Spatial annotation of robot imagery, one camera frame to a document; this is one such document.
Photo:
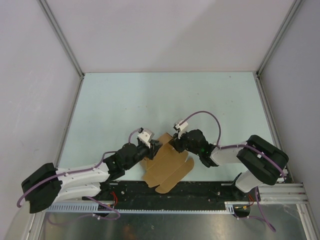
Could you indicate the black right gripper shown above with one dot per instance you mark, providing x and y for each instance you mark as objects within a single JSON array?
[{"x": 176, "y": 140}]

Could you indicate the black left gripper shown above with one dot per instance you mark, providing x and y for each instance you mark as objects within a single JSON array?
[{"x": 154, "y": 146}]

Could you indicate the brown cardboard box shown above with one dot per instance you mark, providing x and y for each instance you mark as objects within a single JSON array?
[{"x": 167, "y": 168}]

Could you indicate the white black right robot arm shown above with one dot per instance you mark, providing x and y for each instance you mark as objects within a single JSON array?
[{"x": 264, "y": 162}]

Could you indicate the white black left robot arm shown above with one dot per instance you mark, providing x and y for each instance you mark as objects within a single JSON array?
[{"x": 50, "y": 184}]

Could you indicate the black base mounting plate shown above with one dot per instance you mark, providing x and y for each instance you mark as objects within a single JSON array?
[{"x": 123, "y": 190}]

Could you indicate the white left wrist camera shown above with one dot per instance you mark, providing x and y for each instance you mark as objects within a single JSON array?
[{"x": 145, "y": 136}]

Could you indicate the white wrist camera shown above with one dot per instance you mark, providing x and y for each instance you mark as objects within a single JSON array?
[
  {"x": 145, "y": 136},
  {"x": 181, "y": 126}
]

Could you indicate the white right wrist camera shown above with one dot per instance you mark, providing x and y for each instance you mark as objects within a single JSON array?
[{"x": 181, "y": 126}]

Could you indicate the grey slotted cable duct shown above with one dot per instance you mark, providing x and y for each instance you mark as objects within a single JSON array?
[{"x": 93, "y": 207}]

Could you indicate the right aluminium frame post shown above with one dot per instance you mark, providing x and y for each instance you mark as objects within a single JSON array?
[{"x": 286, "y": 23}]

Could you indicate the aluminium frame post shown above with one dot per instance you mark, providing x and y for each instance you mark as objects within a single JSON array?
[
  {"x": 50, "y": 16},
  {"x": 286, "y": 23}
]

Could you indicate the left aluminium frame post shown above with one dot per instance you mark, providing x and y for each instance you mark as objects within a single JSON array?
[{"x": 50, "y": 16}]

